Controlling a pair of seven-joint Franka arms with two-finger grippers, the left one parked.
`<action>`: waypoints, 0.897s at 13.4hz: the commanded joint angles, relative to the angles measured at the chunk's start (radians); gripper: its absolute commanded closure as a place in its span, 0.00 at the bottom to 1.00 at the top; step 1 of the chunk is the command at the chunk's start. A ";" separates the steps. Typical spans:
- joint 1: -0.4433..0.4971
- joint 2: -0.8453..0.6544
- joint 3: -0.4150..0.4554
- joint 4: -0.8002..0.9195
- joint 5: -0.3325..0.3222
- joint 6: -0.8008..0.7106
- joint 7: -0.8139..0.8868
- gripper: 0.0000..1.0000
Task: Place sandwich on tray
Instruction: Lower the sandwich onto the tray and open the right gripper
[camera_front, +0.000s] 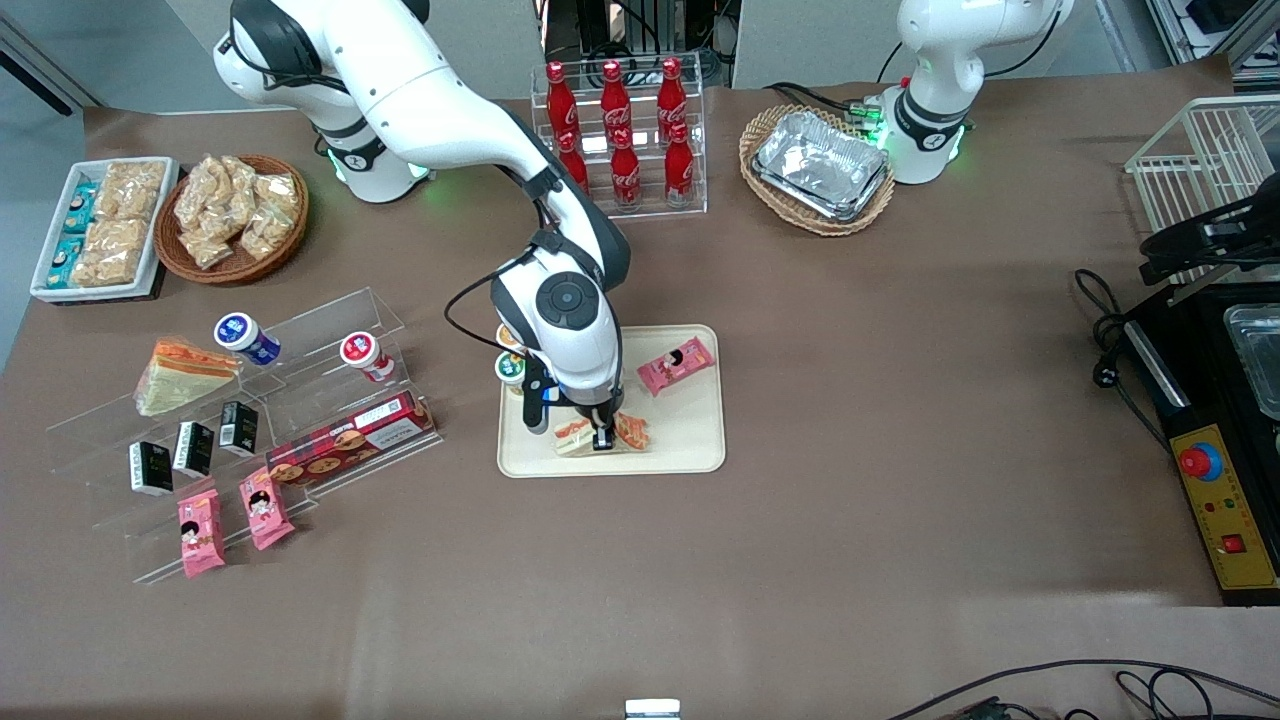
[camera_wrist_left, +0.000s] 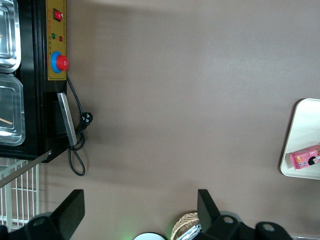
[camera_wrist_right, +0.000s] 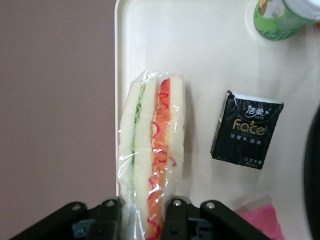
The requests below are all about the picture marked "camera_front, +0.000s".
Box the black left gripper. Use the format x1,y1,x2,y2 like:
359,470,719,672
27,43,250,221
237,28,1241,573
1138,189,1280,287

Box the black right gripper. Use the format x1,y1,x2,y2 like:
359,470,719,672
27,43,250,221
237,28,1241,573
521,351,623,453

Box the blue lid cup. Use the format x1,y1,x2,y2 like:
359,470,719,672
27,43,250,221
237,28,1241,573
213,312,283,367

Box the red cookie box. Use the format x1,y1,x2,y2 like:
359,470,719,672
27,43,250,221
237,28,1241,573
266,390,439,488

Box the red cola bottle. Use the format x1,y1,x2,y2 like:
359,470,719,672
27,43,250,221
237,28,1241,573
656,56,689,133
545,61,580,143
663,122,697,207
609,127,644,210
599,60,632,138
556,130,593,198

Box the black sealing machine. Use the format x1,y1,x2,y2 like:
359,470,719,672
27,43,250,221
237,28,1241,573
1118,280,1280,609

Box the white rectangular dish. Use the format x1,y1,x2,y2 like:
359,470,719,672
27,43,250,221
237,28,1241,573
30,157,182,304

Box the long black cable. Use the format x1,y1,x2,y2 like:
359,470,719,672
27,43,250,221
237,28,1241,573
885,657,1280,720

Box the clear acrylic stepped shelf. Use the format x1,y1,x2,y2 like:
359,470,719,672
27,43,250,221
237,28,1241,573
44,287,447,586

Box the clear acrylic bottle rack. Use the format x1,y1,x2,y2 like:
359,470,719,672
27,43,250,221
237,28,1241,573
529,58,710,227

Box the clear puffed snack bag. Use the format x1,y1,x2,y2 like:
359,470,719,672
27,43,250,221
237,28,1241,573
215,190,256,237
238,205,293,261
180,225,237,271
205,155,257,201
252,172,301,216
175,160,223,226

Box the beige plastic tray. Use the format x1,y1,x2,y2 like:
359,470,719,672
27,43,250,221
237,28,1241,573
497,323,727,479

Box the brown wicker basket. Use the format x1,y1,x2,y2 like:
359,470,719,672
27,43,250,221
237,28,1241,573
155,153,310,287

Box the black background equipment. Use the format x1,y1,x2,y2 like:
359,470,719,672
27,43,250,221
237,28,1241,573
541,0,743,89

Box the aluminium foil tray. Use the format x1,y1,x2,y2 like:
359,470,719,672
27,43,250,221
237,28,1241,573
751,110,892,224

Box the black power cable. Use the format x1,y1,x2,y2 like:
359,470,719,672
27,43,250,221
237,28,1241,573
1074,267,1177,453

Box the tan rice cracker pack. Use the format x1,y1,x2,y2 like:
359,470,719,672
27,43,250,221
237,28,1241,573
72,218,152,289
96,161,167,223

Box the small black carton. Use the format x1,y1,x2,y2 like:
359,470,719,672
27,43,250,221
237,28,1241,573
218,400,260,458
172,421,215,478
128,441,175,497

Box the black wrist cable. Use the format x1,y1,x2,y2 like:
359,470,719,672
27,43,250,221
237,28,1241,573
443,248,546,358

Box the red lid cup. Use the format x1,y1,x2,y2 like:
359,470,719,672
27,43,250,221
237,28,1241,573
339,331,398,385

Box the metal pan in machine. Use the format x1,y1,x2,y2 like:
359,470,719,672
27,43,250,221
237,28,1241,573
1221,304,1280,422

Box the pink snack packet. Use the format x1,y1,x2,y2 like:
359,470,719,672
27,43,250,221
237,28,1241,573
238,467,297,552
177,487,227,580
637,336,718,398

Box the light wicker basket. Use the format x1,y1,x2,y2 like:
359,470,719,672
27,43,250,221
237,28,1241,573
738,104,897,238

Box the triangle sandwich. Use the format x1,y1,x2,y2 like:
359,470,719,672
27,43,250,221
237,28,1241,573
553,410,654,459
133,337,243,418

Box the red emergency button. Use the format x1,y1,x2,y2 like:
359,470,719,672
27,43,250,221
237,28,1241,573
1177,441,1224,484

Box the metal background shelf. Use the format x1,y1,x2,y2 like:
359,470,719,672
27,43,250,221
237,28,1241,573
1143,0,1280,97

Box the white wire basket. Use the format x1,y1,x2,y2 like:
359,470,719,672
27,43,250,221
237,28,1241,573
1124,95,1280,288

